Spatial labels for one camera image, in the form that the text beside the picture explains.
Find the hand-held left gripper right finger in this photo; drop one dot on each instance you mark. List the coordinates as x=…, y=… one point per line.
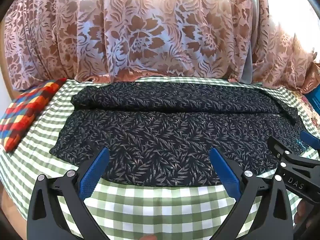
x=226, y=172

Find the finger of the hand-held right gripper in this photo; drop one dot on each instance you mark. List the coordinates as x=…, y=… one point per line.
x=277, y=146
x=308, y=138

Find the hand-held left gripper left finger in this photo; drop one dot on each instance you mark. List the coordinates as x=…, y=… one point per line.
x=93, y=177

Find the dark leaf print pants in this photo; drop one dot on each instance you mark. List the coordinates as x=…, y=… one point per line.
x=155, y=135

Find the person's right hand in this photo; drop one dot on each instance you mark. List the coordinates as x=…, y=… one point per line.
x=303, y=213

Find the floral quilt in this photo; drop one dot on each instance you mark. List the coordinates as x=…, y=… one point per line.
x=308, y=112

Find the blue plastic crate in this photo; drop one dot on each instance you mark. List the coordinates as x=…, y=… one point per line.
x=314, y=97

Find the green checked bed sheet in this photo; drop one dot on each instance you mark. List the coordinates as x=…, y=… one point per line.
x=140, y=210

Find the colourful checked cushion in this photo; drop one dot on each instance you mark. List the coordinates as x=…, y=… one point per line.
x=27, y=112

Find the pink brown floral curtain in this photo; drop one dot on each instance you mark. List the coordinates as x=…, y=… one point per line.
x=140, y=35

